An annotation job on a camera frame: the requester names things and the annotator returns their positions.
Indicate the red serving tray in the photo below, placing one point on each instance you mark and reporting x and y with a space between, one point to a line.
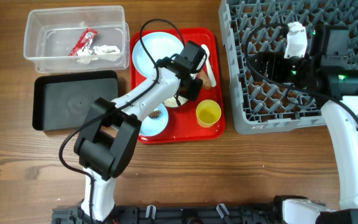
182 124

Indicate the pale green bowl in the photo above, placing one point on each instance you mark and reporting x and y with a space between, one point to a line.
175 102

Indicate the grey dishwasher rack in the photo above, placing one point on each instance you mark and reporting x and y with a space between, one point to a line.
261 107

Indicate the black plastic tray bin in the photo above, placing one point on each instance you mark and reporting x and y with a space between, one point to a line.
63 101

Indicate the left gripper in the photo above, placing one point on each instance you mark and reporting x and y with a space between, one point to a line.
192 93

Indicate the white plastic spoon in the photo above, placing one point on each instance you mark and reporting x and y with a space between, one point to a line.
208 66

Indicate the light blue plate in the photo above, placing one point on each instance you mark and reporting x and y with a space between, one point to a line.
159 45

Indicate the white tissue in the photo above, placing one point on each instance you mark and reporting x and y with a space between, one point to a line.
111 53

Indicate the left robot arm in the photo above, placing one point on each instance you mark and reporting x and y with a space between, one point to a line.
107 139

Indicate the yellow plastic cup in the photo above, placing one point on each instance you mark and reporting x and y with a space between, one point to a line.
208 112

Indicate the light blue bowl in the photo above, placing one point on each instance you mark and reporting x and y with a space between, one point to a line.
154 126

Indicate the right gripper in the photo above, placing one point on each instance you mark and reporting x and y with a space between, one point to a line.
275 60

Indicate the brown food scrap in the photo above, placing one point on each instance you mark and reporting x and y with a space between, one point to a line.
155 114

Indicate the red snack wrapper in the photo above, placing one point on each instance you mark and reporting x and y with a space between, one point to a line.
84 41

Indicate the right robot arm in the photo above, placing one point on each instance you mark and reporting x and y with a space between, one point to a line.
317 65

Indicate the clear plastic bin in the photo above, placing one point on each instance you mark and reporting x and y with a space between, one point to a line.
51 34

